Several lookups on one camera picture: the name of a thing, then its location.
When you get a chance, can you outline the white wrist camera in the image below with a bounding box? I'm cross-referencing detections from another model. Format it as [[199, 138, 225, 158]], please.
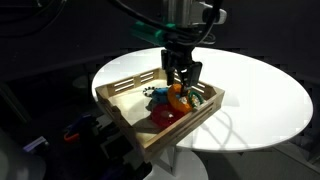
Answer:
[[199, 2, 228, 25]]

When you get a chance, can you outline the blue toy ring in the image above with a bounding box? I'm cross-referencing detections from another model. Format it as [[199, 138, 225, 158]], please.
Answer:
[[151, 87, 173, 105]]

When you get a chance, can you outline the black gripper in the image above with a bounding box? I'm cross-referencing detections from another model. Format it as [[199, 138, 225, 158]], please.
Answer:
[[161, 23, 204, 90]]

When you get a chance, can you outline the green toy ring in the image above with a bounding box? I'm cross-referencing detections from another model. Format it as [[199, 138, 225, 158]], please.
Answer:
[[187, 89, 206, 110]]

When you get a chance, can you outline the orange toy ring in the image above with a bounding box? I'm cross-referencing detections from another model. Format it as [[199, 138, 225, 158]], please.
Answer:
[[166, 83, 195, 115]]

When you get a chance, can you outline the black and white striped ring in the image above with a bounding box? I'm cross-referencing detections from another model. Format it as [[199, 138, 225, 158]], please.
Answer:
[[142, 85, 160, 99]]

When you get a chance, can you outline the black cable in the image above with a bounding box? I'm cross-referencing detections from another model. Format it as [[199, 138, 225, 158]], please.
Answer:
[[186, 0, 224, 47], [109, 0, 189, 37]]

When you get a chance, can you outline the white table pedestal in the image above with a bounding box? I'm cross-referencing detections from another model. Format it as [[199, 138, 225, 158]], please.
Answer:
[[145, 145, 210, 180]]

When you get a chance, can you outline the red toy ring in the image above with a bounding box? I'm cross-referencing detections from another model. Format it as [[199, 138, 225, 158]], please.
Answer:
[[149, 103, 185, 129]]

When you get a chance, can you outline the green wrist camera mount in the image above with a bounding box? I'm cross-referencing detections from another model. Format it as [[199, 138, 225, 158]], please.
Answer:
[[129, 20, 177, 47]]

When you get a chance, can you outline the orange clamp handle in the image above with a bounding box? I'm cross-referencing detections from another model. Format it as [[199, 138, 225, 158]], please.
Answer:
[[62, 132, 81, 143]]

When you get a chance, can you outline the wooden slatted tray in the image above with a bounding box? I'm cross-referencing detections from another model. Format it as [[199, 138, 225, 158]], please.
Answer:
[[94, 66, 226, 164]]

